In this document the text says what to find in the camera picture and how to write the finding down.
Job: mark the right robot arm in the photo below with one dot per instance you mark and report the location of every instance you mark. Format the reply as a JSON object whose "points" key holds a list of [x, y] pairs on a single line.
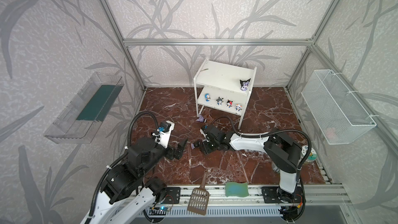
{"points": [[288, 149]]}

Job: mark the white two-tier metal shelf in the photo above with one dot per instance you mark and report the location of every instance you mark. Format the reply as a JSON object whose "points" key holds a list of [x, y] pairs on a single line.
{"points": [[222, 80]]}

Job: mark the clear plastic wall tray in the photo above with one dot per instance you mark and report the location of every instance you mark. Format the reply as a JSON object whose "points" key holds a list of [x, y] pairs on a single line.
{"points": [[80, 121]]}

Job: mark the green wavy sponge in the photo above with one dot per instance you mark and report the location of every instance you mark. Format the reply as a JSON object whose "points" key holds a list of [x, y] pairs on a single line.
{"points": [[234, 189]]}

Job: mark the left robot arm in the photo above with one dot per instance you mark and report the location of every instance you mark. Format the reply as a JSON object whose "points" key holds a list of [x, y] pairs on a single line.
{"points": [[121, 193]]}

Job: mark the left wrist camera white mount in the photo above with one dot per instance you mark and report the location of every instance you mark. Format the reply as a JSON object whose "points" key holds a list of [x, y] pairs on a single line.
{"points": [[163, 133]]}

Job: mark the purple dress Kuromi figure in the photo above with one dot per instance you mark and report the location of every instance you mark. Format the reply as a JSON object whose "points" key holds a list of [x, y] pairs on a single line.
{"points": [[201, 119]]}

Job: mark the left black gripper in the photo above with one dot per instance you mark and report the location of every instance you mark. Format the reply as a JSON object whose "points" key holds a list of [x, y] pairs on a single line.
{"points": [[173, 151]]}

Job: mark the red hat Doraemon figure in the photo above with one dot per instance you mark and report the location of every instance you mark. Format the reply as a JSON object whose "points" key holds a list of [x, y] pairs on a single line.
{"points": [[229, 103]]}

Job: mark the white wire mesh basket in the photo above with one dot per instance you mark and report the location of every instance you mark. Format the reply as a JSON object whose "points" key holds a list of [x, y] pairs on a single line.
{"points": [[340, 116]]}

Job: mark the round tape roll cartoon label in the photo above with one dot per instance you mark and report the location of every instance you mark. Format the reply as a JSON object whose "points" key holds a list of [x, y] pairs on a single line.
{"points": [[312, 155]]}

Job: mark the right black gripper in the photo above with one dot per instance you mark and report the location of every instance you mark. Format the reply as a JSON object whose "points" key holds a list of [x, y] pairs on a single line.
{"points": [[204, 144]]}

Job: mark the white hooded Doraemon figure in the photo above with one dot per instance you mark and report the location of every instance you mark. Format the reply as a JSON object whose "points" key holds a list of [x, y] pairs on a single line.
{"points": [[238, 107]]}

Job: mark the purple bat Kuromi figure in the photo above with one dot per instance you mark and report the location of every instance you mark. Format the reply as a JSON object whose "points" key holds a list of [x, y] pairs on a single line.
{"points": [[244, 84]]}

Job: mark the small grey bunny figure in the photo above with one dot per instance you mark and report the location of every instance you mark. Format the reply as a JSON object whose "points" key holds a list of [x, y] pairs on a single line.
{"points": [[219, 101]]}

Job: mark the blue cup toy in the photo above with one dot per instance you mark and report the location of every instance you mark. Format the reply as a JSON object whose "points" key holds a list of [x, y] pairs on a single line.
{"points": [[207, 97]]}

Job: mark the small circuit board with LED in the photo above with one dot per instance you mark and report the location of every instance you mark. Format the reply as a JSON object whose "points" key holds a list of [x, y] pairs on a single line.
{"points": [[161, 210]]}

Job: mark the brown plastic litter scoop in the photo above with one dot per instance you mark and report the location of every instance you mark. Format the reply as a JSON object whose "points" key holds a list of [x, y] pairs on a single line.
{"points": [[199, 198]]}

